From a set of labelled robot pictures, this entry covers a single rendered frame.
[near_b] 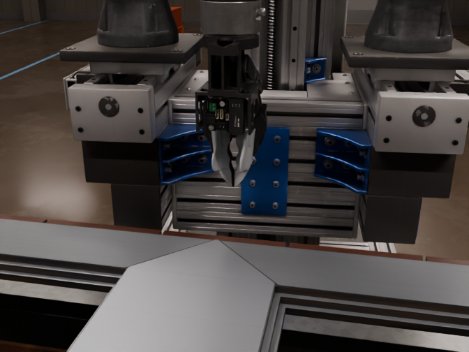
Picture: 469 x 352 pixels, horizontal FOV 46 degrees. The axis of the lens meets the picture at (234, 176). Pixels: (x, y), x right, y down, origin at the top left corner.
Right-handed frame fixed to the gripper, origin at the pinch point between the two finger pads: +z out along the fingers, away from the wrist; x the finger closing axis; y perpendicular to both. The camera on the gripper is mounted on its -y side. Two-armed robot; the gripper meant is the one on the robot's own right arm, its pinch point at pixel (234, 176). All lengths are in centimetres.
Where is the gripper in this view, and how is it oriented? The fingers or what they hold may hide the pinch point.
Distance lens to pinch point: 79.4
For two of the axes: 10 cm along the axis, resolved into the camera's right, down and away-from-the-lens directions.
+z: 0.0, 9.3, 3.8
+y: -2.0, 3.7, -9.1
